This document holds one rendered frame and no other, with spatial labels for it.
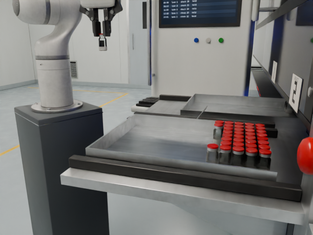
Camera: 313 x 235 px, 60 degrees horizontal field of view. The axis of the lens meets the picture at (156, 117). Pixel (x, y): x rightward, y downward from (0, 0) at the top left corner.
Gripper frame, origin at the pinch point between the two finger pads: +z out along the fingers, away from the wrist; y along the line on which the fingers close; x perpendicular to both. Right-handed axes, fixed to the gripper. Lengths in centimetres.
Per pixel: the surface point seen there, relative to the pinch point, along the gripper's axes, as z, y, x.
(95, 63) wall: 55, 293, -523
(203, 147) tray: 26.3, -30.1, 12.8
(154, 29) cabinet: -2, 6, -71
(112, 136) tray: 24.2, -9.7, 17.0
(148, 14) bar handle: -9, 7, -64
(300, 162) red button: 16, -43, 41
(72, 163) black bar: 25.3, -7.6, 29.7
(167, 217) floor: 114, 1, -78
